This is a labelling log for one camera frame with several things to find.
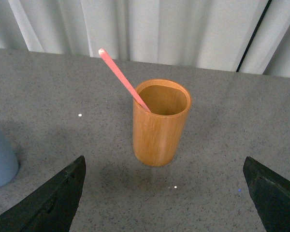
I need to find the blue plastic cup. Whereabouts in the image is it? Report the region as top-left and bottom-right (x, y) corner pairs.
(0, 131), (19, 187)

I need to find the pink chopstick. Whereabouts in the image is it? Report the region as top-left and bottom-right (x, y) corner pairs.
(98, 48), (150, 112)

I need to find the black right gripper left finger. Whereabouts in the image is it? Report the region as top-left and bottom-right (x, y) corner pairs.
(0, 156), (86, 232)

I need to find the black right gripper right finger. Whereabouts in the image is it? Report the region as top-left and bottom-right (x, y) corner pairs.
(243, 157), (290, 232)

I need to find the bamboo chopstick holder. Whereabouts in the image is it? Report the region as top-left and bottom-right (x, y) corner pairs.
(133, 79), (192, 167)

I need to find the white curtain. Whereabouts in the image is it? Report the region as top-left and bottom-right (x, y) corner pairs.
(0, 0), (290, 77)

